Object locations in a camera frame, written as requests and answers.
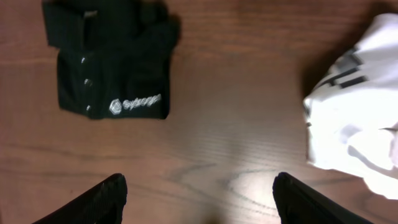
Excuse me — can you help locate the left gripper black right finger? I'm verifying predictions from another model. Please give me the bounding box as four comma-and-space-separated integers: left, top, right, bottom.
272, 172, 371, 224

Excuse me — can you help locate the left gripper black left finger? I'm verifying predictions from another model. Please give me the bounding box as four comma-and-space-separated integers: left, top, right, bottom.
34, 173, 127, 224

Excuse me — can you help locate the white t-shirt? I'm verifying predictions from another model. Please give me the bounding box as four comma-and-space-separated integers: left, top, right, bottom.
303, 13, 397, 200

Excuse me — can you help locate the folded black shirt with logo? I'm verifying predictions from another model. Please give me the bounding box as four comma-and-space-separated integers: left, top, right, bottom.
42, 0, 180, 119

